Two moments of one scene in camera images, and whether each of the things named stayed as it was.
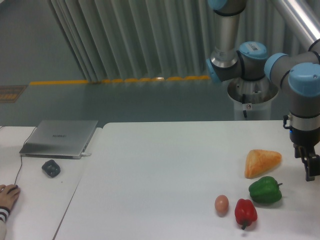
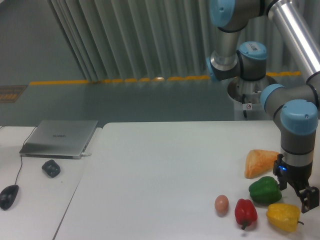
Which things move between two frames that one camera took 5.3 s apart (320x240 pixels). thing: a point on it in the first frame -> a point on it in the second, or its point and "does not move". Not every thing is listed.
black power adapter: x=51 y=168 does not move
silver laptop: x=58 y=139 does not move
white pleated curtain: x=163 y=40 does not move
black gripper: x=304 y=134 -> x=300 y=177
